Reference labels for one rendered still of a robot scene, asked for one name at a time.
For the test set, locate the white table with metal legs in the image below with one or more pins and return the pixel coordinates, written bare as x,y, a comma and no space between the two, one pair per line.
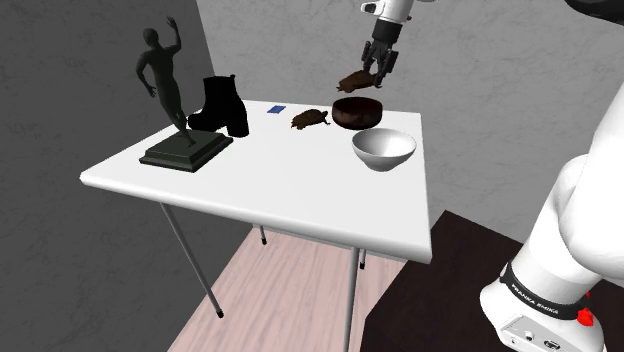
292,170

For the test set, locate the brown turtle figure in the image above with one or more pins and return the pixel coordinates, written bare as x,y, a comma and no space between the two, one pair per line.
309,119
355,81

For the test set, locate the dark brown bowl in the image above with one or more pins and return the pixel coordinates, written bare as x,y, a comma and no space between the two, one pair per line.
357,116

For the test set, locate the dark human statue on base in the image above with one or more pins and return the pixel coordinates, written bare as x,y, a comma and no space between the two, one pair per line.
187,151

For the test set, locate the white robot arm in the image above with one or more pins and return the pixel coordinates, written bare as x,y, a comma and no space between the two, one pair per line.
575,234

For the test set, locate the white bowl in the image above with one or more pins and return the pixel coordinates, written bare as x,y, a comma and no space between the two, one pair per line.
383,148

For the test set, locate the black heeled boot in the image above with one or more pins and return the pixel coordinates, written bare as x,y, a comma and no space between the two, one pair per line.
222,105

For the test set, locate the small blue card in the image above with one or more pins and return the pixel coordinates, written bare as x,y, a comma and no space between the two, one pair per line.
276,109

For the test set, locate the dark robot stand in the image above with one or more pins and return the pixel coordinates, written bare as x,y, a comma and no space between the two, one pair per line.
438,282

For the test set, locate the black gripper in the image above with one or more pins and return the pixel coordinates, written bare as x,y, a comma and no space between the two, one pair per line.
386,33

